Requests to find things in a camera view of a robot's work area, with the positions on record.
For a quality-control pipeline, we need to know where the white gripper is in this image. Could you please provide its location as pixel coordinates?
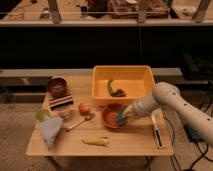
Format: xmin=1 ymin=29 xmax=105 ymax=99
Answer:
xmin=123 ymin=95 xmax=159 ymax=119

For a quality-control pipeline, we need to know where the green blue sponge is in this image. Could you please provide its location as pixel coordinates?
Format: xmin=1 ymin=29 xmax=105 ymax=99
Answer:
xmin=116 ymin=106 xmax=126 ymax=126

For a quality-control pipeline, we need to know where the red bowl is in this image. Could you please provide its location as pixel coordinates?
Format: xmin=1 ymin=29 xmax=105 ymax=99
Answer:
xmin=101 ymin=103 xmax=125 ymax=129

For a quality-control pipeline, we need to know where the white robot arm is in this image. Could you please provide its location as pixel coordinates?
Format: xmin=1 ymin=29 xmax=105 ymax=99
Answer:
xmin=122 ymin=82 xmax=213 ymax=147

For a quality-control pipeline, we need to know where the dark brown bowl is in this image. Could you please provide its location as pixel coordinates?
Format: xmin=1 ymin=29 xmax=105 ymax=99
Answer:
xmin=46 ymin=78 xmax=67 ymax=98

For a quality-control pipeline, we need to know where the dark grape bunch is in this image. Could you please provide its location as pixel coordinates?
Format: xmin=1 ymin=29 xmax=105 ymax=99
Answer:
xmin=111 ymin=89 xmax=126 ymax=97

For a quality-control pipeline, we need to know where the yellow plastic bin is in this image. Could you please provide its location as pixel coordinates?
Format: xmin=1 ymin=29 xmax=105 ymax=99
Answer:
xmin=91 ymin=65 xmax=155 ymax=105

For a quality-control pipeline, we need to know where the green chili pepper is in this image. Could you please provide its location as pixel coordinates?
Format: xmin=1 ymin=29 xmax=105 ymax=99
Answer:
xmin=107 ymin=80 xmax=114 ymax=96

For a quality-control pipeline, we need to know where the yellow corn cob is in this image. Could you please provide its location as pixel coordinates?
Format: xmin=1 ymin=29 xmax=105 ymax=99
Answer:
xmin=82 ymin=138 xmax=109 ymax=146

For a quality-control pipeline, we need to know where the metal spoon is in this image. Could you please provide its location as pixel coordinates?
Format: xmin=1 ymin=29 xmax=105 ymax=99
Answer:
xmin=65 ymin=115 xmax=92 ymax=132

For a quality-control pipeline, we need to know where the orange fruit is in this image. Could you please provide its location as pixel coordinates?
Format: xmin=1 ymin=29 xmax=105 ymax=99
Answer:
xmin=78 ymin=103 xmax=91 ymax=116

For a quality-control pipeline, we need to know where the light blue bag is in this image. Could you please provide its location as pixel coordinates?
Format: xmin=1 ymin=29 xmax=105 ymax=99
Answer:
xmin=39 ymin=116 xmax=63 ymax=150

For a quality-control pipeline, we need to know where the green leaf item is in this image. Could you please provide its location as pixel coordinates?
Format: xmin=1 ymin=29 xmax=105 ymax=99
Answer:
xmin=36 ymin=109 xmax=50 ymax=122

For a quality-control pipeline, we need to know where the black cable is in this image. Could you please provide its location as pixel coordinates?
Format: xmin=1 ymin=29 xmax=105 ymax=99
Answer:
xmin=163 ymin=96 xmax=213 ymax=171

